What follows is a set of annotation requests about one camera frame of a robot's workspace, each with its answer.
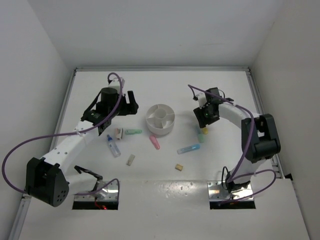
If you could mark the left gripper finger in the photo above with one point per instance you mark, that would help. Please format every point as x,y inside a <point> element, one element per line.
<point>131,97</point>
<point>133,107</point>

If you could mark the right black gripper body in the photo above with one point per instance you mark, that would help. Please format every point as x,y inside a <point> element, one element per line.
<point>204,116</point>

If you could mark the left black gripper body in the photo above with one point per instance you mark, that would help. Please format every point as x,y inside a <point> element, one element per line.
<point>123,108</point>

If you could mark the yellow highlighter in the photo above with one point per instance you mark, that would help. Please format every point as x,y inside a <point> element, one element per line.
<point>205,130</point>

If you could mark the green highlighter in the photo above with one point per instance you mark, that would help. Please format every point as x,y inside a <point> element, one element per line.
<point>133,131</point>
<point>200,135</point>

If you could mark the blue highlighter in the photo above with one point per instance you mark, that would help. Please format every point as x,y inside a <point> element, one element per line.
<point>188,149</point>

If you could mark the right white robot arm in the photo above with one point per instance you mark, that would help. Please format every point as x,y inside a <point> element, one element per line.
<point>241,117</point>

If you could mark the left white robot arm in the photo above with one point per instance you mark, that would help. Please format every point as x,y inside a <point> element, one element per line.
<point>47,179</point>

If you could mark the white round divided organizer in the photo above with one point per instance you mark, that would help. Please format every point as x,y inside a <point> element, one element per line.
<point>160,119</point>

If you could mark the pink highlighter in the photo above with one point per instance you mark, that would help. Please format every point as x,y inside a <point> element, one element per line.
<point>155,142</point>

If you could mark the clear blue-cap bottle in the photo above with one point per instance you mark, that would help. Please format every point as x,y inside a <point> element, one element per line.
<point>113,146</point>

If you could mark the beige eraser left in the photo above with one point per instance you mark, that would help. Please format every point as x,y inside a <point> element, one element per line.
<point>130,160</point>

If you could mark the tan eraser right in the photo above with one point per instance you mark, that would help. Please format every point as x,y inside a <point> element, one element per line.
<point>178,167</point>

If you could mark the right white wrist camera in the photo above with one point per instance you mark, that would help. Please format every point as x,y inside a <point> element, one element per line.
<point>201,99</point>

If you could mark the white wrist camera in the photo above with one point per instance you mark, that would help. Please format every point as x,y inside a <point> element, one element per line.
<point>113,82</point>
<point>201,99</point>

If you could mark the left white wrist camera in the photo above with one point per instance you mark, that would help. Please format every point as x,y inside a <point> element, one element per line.
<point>113,82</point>

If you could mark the aluminium frame rail back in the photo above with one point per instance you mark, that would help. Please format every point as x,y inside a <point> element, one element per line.
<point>161,68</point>

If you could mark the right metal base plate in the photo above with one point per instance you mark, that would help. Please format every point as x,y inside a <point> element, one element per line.
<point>217,193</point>

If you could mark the metal base plate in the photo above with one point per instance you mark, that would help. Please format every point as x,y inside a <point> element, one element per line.
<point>217,193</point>
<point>109,192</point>

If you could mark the aluminium frame rail right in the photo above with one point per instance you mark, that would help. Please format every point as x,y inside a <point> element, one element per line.
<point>266,141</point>

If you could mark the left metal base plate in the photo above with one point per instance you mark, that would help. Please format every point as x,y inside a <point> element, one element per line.
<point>109,192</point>

